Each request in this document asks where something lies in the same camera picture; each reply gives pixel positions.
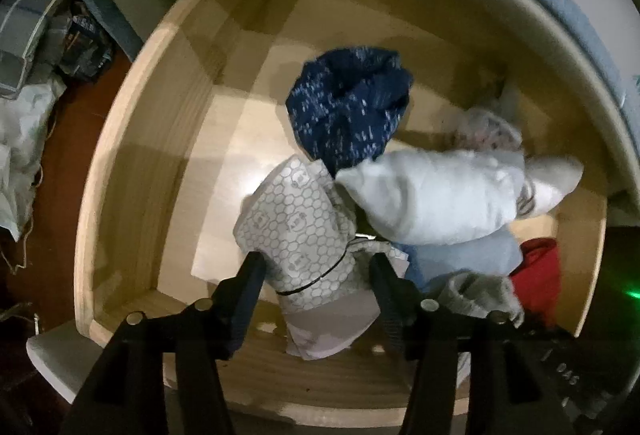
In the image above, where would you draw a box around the red underwear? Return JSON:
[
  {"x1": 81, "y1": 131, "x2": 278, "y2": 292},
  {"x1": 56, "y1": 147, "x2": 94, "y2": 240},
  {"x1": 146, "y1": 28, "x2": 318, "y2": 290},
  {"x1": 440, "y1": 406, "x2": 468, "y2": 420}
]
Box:
[{"x1": 510, "y1": 237, "x2": 561, "y2": 327}]

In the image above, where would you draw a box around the floral grey underwear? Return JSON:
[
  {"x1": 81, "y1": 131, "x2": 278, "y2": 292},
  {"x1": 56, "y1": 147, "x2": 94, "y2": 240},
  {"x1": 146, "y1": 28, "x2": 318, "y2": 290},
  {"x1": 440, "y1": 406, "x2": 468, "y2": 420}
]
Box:
[{"x1": 454, "y1": 107, "x2": 523, "y2": 153}]

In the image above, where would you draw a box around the white underwear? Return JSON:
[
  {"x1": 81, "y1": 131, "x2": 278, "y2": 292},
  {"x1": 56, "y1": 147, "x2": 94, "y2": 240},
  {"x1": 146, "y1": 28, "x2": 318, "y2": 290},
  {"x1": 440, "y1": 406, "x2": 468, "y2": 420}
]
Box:
[{"x1": 335, "y1": 149, "x2": 531, "y2": 246}]

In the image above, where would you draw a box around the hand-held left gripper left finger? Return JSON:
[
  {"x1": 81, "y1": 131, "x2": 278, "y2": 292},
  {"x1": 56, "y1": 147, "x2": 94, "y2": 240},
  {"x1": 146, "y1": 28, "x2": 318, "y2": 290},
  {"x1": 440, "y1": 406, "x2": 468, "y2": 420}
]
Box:
[{"x1": 60, "y1": 251, "x2": 267, "y2": 435}]

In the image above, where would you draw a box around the hexagon print underwear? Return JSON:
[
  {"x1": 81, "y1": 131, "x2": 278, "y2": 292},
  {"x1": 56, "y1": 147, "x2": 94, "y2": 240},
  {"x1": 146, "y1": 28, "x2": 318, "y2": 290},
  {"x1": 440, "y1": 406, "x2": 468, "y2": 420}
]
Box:
[{"x1": 234, "y1": 154, "x2": 382, "y2": 361}]

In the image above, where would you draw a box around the dark printed bag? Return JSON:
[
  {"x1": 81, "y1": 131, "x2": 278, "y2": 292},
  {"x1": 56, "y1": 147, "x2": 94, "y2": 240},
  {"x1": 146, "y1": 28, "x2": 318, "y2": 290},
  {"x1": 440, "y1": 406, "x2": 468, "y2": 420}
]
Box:
[{"x1": 55, "y1": 0, "x2": 113, "y2": 80}]

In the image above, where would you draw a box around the grey wooden drawer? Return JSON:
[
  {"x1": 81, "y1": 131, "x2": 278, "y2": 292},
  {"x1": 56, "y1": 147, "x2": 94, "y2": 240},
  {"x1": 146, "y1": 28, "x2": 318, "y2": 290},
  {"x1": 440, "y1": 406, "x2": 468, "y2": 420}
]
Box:
[{"x1": 27, "y1": 0, "x2": 608, "y2": 416}]

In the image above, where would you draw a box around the white crumpled cloth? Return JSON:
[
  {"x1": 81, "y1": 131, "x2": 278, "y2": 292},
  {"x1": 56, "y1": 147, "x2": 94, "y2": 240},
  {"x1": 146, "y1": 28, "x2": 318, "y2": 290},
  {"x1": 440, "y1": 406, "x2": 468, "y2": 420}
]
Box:
[{"x1": 0, "y1": 75, "x2": 66, "y2": 241}]

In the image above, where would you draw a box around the light blue underwear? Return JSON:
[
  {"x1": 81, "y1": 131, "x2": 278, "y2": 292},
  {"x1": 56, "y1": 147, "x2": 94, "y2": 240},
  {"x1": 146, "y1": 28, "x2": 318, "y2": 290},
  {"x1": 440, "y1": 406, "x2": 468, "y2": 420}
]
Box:
[{"x1": 400, "y1": 230, "x2": 523, "y2": 293}]

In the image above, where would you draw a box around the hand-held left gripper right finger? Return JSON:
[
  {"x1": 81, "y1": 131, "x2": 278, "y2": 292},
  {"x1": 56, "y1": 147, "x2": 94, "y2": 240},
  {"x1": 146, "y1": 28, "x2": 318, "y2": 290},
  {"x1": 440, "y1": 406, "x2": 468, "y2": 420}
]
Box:
[{"x1": 368, "y1": 254, "x2": 573, "y2": 435}]

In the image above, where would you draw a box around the navy speckled underwear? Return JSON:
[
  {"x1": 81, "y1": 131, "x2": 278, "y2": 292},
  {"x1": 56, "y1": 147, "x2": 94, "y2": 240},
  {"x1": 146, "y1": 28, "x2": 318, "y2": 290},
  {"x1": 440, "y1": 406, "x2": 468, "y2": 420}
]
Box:
[{"x1": 286, "y1": 46, "x2": 415, "y2": 176}]

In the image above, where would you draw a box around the grey plaid blanket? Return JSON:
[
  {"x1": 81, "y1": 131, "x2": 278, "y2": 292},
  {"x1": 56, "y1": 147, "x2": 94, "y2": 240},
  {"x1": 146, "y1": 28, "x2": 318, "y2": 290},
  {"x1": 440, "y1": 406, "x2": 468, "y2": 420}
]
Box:
[{"x1": 0, "y1": 0, "x2": 68, "y2": 90}]

